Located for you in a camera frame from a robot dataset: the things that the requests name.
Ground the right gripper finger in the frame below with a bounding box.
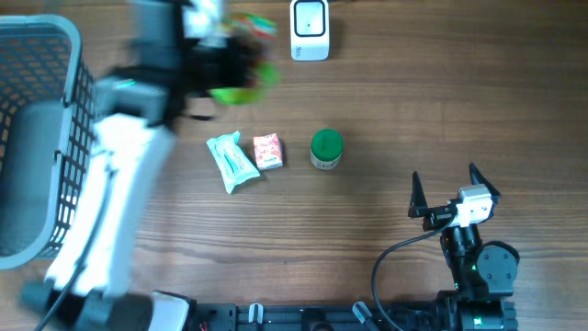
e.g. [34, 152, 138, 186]
[469, 163, 501, 203]
[408, 171, 429, 218]

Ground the Haribo gummy candy bag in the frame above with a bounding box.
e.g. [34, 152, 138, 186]
[209, 12, 279, 106]

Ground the teal tissue packet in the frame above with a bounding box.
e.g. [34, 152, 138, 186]
[207, 131, 260, 194]

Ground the small orange candy box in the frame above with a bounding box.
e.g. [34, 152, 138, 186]
[253, 133, 283, 171]

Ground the green lid jar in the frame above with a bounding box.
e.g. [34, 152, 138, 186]
[311, 129, 344, 170]

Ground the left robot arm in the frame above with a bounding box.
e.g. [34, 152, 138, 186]
[20, 1, 254, 330]

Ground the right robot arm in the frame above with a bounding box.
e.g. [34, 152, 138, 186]
[408, 164, 520, 330]

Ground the white barcode scanner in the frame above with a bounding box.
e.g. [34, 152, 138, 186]
[289, 0, 330, 62]

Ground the grey plastic mesh basket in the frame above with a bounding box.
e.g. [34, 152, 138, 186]
[1, 15, 96, 270]

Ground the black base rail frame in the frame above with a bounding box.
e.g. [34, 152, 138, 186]
[187, 301, 519, 331]

